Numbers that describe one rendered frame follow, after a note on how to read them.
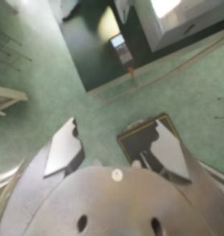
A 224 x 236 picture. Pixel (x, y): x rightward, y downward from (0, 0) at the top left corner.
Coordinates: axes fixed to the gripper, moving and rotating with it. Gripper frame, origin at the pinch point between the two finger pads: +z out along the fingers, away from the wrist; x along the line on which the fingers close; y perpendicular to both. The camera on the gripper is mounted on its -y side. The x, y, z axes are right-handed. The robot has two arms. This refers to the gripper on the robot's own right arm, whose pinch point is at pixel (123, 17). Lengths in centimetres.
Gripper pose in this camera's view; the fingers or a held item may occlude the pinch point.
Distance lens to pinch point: 46.3
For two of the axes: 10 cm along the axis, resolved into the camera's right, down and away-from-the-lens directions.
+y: 4.2, 8.8, -2.3
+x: 8.9, -4.5, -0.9
